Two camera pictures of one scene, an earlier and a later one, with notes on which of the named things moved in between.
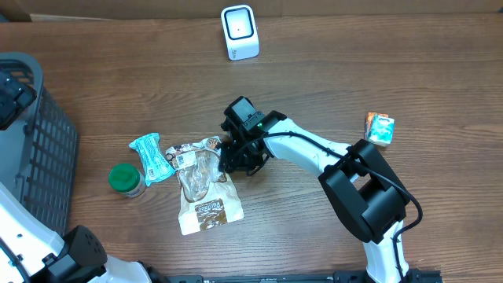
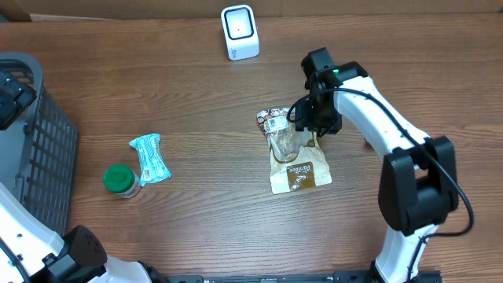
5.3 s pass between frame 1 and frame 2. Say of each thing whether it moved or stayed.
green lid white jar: moved
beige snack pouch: moved
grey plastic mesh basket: stayed
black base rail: stayed
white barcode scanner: stayed
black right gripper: moved
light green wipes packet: stayed
